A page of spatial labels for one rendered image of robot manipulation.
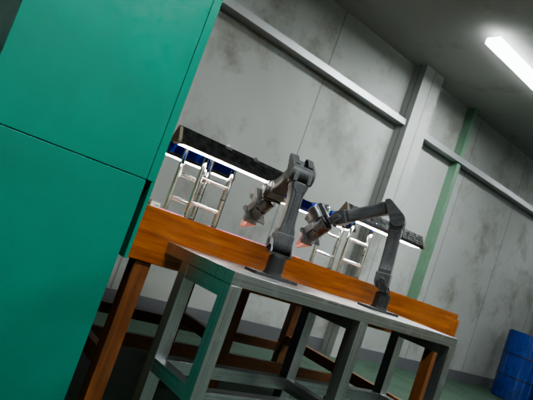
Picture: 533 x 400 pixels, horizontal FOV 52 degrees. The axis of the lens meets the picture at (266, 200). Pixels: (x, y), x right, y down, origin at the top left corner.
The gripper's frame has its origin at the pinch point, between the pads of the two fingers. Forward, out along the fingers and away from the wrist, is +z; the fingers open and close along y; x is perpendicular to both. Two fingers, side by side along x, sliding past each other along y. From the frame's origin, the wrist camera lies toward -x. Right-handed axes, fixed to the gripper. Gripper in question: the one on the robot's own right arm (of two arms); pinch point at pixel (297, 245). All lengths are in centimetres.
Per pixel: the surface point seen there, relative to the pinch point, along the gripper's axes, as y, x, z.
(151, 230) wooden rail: 79, 25, -10
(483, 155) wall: -377, -269, 39
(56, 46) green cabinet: 128, -5, -39
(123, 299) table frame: 80, 43, 7
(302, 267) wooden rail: 12.1, 21.6, -12.7
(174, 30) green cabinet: 97, -21, -53
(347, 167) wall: -176, -192, 88
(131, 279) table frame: 79, 38, 3
